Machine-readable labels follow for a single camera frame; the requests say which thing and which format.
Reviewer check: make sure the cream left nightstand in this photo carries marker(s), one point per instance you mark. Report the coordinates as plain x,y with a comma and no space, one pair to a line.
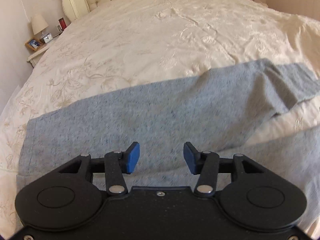
35,57

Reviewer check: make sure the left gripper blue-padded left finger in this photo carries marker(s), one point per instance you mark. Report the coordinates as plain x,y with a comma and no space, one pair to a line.
113,165

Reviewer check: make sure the grey knit pants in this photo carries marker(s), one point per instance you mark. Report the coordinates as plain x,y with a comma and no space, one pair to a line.
218,111

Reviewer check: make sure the small silver clock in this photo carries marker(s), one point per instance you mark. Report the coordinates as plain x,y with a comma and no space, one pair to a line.
47,38

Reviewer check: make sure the cream embroidered bedspread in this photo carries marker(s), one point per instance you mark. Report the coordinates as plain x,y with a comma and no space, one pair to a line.
128,43

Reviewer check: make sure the red box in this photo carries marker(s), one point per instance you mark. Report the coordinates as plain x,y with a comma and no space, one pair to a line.
62,24

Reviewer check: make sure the wooden photo frame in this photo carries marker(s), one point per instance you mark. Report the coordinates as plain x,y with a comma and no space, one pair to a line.
34,44

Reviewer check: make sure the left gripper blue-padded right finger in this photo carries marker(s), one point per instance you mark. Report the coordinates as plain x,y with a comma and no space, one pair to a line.
246,174

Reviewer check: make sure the left bedside lamp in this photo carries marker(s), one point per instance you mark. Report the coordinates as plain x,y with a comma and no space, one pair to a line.
39,25

